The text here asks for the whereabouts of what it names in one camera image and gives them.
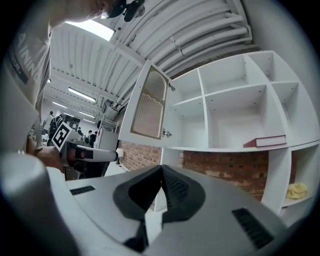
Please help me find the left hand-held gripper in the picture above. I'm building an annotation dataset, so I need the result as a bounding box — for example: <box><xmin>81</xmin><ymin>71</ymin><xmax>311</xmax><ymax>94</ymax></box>
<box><xmin>51</xmin><ymin>121</ymin><xmax>120</xmax><ymax>181</ymax></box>

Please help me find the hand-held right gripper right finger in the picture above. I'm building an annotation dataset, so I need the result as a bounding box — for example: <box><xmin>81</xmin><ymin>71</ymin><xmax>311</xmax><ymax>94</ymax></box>
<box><xmin>147</xmin><ymin>164</ymin><xmax>287</xmax><ymax>256</ymax></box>

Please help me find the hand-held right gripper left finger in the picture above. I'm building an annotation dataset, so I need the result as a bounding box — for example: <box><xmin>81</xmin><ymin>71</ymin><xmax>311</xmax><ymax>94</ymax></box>
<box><xmin>66</xmin><ymin>164</ymin><xmax>163</xmax><ymax>253</ymax></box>

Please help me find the white glass-panel cabinet door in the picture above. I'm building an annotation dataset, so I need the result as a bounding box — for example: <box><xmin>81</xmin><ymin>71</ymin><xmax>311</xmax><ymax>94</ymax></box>
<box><xmin>117</xmin><ymin>59</ymin><xmax>173</xmax><ymax>148</ymax></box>

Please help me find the person's left forearm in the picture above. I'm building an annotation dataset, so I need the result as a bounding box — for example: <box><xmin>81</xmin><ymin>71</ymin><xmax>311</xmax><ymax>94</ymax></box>
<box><xmin>25</xmin><ymin>136</ymin><xmax>45</xmax><ymax>157</ymax></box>

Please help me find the white shelving unit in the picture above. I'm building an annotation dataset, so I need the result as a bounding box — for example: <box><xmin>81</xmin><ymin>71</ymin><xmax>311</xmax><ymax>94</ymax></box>
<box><xmin>159</xmin><ymin>49</ymin><xmax>320</xmax><ymax>226</ymax></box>

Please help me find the person's left hand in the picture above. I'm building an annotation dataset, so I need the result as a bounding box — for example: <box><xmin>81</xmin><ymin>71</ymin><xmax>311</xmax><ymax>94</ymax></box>
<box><xmin>39</xmin><ymin>146</ymin><xmax>65</xmax><ymax>174</ymax></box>

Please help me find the white metal rack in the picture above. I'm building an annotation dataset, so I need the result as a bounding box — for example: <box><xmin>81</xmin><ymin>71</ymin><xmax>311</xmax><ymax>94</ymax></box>
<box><xmin>96</xmin><ymin>118</ymin><xmax>118</xmax><ymax>133</ymax></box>

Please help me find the long ceiling light tube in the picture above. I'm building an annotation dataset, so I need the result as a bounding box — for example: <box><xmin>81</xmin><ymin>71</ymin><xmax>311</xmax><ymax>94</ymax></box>
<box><xmin>67</xmin><ymin>86</ymin><xmax>97</xmax><ymax>103</ymax></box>

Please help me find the yellow crumpled cloth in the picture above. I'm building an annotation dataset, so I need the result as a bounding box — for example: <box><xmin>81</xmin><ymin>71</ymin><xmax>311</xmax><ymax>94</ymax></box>
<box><xmin>286</xmin><ymin>182</ymin><xmax>309</xmax><ymax>200</ymax></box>

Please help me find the red hardcover book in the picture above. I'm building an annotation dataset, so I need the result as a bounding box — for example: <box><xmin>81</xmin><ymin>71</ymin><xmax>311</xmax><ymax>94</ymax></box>
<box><xmin>242</xmin><ymin>134</ymin><xmax>287</xmax><ymax>149</ymax></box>

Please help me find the person's torso beige shirt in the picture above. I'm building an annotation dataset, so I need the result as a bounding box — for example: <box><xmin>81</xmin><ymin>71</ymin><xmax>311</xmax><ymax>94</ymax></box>
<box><xmin>0</xmin><ymin>24</ymin><xmax>52</xmax><ymax>153</ymax></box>

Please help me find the ceiling panel light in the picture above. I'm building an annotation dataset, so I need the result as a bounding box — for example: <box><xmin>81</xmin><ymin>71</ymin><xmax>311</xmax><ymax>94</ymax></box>
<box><xmin>64</xmin><ymin>19</ymin><xmax>116</xmax><ymax>42</ymax></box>

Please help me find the person's head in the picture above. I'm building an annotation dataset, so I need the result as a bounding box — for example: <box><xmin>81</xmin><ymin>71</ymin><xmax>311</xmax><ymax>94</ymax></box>
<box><xmin>49</xmin><ymin>0</ymin><xmax>113</xmax><ymax>26</ymax></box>

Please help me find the white ceiling pipe bundle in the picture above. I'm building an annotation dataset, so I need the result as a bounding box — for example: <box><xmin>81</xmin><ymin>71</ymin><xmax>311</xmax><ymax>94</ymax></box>
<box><xmin>109</xmin><ymin>11</ymin><xmax>253</xmax><ymax>111</ymax></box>

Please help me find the head-worn camera rig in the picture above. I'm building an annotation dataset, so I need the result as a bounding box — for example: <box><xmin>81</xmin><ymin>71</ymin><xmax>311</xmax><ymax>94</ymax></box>
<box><xmin>101</xmin><ymin>0</ymin><xmax>146</xmax><ymax>23</ymax></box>

